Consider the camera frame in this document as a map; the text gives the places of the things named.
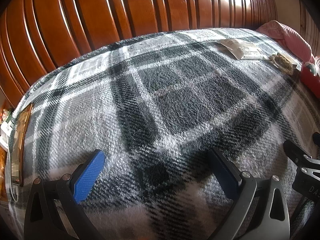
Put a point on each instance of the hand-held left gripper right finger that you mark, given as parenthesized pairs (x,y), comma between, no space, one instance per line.
(225,172)

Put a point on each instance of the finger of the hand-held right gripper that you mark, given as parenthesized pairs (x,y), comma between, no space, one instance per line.
(295,153)

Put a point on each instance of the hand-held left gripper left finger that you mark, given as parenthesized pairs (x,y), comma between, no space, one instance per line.
(90,172)

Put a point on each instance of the clear plastic container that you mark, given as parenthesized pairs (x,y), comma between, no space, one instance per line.
(291,60)

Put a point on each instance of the white printed sachet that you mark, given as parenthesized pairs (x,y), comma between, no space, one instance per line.
(251,51)

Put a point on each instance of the smartphone with brown case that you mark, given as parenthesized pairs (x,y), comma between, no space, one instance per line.
(20,145)

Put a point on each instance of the red box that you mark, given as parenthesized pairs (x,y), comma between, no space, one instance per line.
(311,78)

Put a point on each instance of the small white teal item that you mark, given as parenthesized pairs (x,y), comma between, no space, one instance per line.
(312,67)

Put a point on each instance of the brown dried clump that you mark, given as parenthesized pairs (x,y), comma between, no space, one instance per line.
(282,62)

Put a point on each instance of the grey plaid fleece blanket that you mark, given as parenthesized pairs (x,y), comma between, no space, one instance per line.
(162,100)

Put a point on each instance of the colourful bedside clutter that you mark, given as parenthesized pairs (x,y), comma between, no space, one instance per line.
(5,125)

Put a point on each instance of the pink textured cloth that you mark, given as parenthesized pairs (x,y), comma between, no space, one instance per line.
(292,36)

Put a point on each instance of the brown wooden slatted headboard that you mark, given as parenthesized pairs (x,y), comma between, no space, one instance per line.
(100,12)

